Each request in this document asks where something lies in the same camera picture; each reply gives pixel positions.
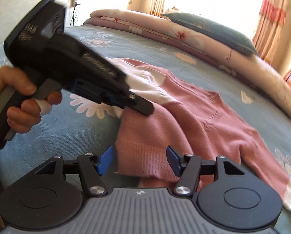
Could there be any pink and white sweater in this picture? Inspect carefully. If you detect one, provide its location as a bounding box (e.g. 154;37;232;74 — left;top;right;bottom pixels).
110;57;291;211

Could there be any grey-blue floral bed sheet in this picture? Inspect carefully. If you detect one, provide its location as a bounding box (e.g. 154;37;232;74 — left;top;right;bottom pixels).
0;24;291;234

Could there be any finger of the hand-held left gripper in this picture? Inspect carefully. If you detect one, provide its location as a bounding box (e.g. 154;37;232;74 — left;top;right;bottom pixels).
121;88;153;116
67;79;123;109

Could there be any black power cable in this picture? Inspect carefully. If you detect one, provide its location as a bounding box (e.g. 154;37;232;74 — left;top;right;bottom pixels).
55;0;87;27

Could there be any white finger bandage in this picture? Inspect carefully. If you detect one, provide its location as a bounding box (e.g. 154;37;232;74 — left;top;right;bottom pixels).
36;99;53;116

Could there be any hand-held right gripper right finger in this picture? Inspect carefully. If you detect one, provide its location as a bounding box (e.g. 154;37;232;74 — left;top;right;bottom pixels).
167;145;245;197

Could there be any folded cream floral quilt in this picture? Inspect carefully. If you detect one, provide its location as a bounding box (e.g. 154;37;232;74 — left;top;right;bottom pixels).
83;8;291;117

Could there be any person's left hand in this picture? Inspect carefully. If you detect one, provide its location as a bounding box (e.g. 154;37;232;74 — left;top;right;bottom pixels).
0;66;63;135

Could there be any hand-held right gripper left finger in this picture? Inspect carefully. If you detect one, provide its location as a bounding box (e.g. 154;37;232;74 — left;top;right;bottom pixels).
36;145;118;197

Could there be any grey-blue floral pillow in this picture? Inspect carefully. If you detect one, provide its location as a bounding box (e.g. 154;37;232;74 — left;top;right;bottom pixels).
162;12;259;56

